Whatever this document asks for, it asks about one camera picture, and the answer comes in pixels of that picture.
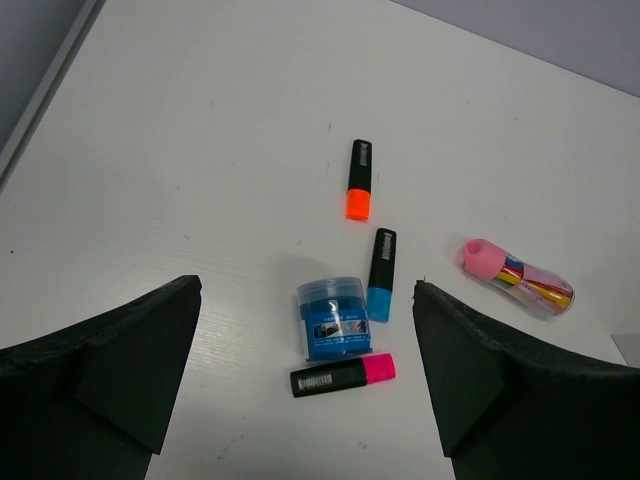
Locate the white compartment organizer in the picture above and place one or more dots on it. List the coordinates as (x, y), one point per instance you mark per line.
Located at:
(629, 347)

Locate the pink-capped pen tube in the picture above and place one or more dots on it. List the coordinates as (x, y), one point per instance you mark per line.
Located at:
(537, 289)

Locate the orange highlighter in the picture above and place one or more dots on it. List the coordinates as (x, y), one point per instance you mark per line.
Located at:
(358, 198)

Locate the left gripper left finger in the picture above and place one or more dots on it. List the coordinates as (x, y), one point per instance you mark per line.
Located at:
(95, 399)

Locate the pink highlighter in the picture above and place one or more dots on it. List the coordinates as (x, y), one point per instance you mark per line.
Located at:
(342, 375)

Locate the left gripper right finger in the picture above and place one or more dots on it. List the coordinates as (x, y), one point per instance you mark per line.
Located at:
(510, 406)

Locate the blue highlighter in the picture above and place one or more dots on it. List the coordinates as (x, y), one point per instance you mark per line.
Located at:
(381, 276)

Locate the blue slime jar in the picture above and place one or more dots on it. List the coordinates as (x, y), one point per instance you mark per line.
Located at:
(333, 319)

